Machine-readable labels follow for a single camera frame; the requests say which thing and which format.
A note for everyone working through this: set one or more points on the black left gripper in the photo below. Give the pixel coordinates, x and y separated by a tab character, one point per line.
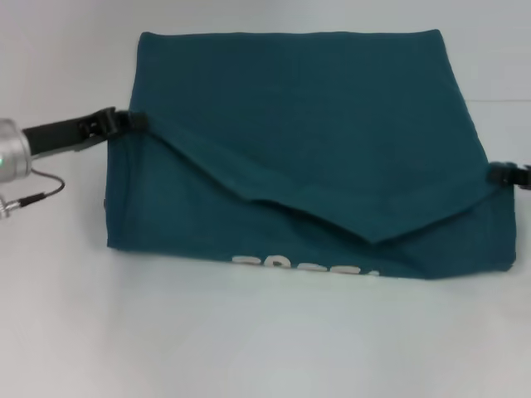
58	134

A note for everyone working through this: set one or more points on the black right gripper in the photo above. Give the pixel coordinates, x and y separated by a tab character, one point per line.
523	176

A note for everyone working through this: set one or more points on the teal blue t-shirt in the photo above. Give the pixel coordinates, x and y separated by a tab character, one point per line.
311	145

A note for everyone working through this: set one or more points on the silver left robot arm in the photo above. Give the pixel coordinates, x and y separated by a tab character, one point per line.
12	149

